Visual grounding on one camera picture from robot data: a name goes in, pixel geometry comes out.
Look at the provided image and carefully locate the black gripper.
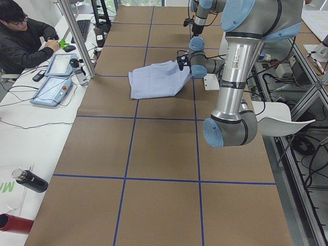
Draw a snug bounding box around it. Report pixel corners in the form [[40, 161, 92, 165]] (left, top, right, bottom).
[[176, 50, 191, 71], [192, 23, 204, 36]]

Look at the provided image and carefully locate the teach pendant upper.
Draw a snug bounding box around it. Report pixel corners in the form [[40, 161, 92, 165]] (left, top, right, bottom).
[[45, 53, 77, 77]]

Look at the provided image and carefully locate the teach pendant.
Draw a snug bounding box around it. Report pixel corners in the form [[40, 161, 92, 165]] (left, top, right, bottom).
[[30, 76, 72, 107], [45, 53, 77, 77]]

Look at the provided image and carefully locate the black keyboard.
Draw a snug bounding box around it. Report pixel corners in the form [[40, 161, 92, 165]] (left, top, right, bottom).
[[77, 19, 91, 42]]

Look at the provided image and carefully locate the green plastic object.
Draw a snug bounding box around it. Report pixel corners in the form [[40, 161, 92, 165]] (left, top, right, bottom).
[[58, 39, 69, 50]]

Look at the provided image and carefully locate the clear water bottle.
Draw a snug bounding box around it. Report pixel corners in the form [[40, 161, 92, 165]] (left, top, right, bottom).
[[69, 58, 89, 86]]

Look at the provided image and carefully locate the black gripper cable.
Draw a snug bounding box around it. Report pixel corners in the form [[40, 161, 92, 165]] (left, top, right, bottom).
[[183, 0, 221, 28]]

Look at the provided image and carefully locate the teach pendant lower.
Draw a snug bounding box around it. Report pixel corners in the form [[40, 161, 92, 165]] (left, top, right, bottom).
[[30, 76, 72, 107]]

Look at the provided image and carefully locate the black phone on desk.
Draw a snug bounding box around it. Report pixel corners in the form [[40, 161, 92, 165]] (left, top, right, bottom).
[[32, 70, 45, 82]]

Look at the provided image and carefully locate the black water bottle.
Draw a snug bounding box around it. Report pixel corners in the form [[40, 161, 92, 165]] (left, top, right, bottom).
[[12, 169, 48, 193]]

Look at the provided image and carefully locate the black computer mouse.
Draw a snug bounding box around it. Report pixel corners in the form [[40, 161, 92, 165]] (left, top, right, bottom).
[[64, 45, 76, 53]]

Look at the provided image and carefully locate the red fire extinguisher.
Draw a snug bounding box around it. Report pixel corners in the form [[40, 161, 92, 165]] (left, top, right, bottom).
[[1, 214, 34, 235]]

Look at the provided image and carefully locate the grey aluminium post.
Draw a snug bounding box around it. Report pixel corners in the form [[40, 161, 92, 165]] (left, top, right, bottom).
[[57, 0, 96, 79]]

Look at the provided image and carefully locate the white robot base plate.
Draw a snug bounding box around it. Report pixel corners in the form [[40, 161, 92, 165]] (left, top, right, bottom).
[[203, 74, 220, 91]]

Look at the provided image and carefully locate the white paper with green print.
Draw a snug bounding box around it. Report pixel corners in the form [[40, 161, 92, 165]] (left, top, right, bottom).
[[0, 163, 34, 216]]

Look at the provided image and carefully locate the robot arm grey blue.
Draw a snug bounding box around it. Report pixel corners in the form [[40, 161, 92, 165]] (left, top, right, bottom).
[[190, 0, 226, 36], [177, 1, 303, 148]]

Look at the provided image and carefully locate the white chair seat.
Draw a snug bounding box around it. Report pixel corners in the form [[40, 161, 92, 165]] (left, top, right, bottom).
[[252, 101, 315, 137]]

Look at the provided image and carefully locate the person in black jacket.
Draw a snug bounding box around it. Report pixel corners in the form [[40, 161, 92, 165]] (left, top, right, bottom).
[[1, 1, 60, 74]]

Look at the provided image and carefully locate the light blue striped shirt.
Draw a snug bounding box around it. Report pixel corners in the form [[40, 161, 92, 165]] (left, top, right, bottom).
[[129, 60, 191, 99]]

